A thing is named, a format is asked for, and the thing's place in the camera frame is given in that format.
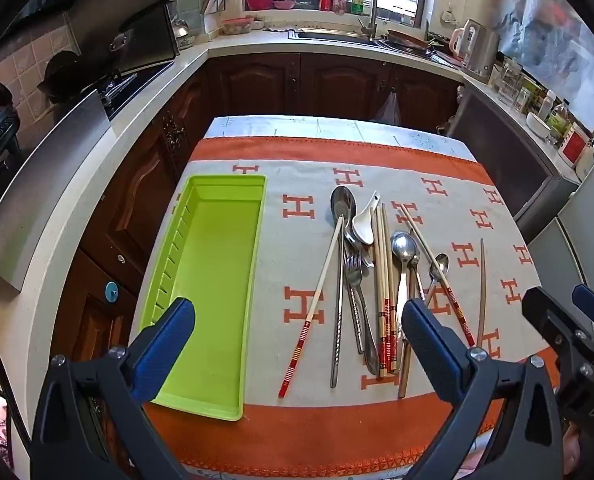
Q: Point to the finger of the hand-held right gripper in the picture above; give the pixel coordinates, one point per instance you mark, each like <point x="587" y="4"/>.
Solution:
<point x="547" y="315"/>
<point x="589" y="302"/>

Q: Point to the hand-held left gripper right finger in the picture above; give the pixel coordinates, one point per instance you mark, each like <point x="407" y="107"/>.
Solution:
<point x="427" y="345"/>

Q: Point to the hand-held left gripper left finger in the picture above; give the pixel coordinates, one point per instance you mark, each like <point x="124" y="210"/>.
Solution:
<point x="169" y="340"/>

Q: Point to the plain wooden chopstick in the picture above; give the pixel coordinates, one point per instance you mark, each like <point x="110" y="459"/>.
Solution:
<point x="484" y="280"/>
<point x="404" y="375"/>

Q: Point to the metal fork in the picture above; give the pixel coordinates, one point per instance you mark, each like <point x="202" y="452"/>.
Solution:
<point x="356" y="305"/>
<point x="369" y="340"/>

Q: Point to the green plastic utensil tray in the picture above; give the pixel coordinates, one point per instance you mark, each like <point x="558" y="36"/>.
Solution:
<point x="217" y="280"/>

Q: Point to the small metal spoon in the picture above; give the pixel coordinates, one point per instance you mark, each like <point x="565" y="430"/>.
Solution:
<point x="439" y="266"/>

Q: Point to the metal chopstick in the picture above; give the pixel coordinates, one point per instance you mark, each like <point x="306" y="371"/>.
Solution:
<point x="337" y="310"/>

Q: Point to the white ceramic spoon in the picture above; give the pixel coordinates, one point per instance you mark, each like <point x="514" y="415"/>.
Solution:
<point x="364" y="225"/>

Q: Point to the large metal spoon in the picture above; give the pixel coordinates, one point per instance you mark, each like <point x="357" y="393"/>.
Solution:
<point x="343" y="204"/>

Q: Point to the person's right hand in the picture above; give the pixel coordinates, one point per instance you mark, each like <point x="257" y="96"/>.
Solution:
<point x="572" y="450"/>

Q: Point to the grey refrigerator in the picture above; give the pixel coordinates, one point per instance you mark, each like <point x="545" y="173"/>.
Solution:
<point x="587" y="220"/>

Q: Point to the orange and cream printed blanket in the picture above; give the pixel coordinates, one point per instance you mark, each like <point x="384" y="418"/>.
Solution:
<point x="277" y="250"/>

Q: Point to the red box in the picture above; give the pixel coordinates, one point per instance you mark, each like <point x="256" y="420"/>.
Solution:
<point x="574" y="145"/>

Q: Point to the grey metal cabinet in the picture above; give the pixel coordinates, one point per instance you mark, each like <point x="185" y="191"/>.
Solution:
<point x="507" y="150"/>

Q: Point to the green labelled bottle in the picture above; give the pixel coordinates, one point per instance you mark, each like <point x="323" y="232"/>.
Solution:
<point x="558" y="125"/>

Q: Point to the white bowl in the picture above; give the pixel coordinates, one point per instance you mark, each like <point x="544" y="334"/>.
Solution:
<point x="538" y="127"/>

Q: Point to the stainless steel panel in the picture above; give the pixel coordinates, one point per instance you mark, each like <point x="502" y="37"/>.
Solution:
<point x="42" y="185"/>

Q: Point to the white capped jar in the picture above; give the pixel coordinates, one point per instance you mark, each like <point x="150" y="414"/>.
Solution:
<point x="546" y="105"/>

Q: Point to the white kitchen countertop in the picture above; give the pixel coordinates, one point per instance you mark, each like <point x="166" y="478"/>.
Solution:
<point x="132" y="125"/>

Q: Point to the clear plastic container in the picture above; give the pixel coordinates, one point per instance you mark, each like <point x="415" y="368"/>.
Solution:
<point x="509" y="82"/>

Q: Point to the hanging plastic bag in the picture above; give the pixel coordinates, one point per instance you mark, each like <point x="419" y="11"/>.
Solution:
<point x="389" y="110"/>

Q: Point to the pale patterned tablecloth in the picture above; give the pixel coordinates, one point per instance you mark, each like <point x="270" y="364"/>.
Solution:
<point x="277" y="127"/>

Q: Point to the gas stove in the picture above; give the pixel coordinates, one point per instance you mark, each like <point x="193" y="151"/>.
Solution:
<point x="137" y="82"/>

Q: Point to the steel electric kettle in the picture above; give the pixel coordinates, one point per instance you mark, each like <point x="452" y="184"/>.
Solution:
<point x="482" y="50"/>

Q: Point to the black wok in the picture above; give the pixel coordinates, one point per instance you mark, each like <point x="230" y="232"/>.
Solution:
<point x="62" y="77"/>

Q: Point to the small metal kettle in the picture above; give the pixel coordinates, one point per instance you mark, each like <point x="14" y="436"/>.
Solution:
<point x="182" y="32"/>

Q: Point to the red pan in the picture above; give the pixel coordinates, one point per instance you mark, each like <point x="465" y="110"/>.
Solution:
<point x="407" y="37"/>

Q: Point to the patterned bowl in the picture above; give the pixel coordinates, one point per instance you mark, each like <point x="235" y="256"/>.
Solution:
<point x="238" y="26"/>

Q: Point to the kitchen sink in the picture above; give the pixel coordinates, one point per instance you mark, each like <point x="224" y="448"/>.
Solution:
<point x="327" y="37"/>

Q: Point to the steel kitchen faucet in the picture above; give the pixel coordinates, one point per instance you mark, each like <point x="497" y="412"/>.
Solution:
<point x="373" y="15"/>

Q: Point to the wall poster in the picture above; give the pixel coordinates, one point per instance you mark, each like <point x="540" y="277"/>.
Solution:
<point x="552" y="40"/>

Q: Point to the white wall socket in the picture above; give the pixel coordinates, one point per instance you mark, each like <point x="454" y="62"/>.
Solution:
<point x="449" y="14"/>

